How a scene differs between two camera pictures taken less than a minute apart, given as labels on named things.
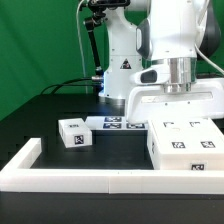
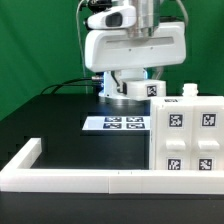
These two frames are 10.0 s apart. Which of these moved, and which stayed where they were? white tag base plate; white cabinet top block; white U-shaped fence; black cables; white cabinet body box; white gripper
Moved: white gripper; white cabinet top block
Stayed: white cabinet body box; white U-shaped fence; black cables; white tag base plate
